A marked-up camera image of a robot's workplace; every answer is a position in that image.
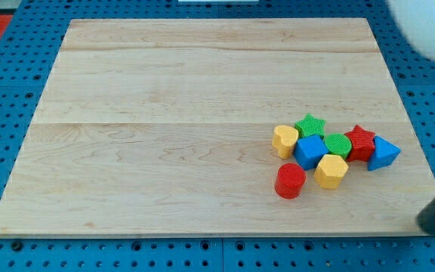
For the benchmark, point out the green cylinder block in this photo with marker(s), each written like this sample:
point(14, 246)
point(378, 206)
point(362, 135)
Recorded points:
point(338, 144)

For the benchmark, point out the light wooden board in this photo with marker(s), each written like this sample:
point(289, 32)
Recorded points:
point(163, 128)

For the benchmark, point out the red cylinder block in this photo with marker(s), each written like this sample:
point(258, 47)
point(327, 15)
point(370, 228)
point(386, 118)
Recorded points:
point(290, 179)

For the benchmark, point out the yellow hexagon block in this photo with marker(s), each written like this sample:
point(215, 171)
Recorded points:
point(330, 171)

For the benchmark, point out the red star block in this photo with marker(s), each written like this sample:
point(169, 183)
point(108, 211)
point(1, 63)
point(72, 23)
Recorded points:
point(363, 145)

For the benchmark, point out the yellow heart block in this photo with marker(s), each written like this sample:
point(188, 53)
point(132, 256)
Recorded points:
point(284, 140)

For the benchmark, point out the blue triangle block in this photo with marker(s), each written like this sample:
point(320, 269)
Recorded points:
point(384, 154)

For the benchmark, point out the green star block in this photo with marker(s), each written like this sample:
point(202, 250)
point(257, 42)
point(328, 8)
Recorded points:
point(310, 126)

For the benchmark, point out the blue cube block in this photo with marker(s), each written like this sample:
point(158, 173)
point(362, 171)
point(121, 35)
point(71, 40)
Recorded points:
point(309, 151)

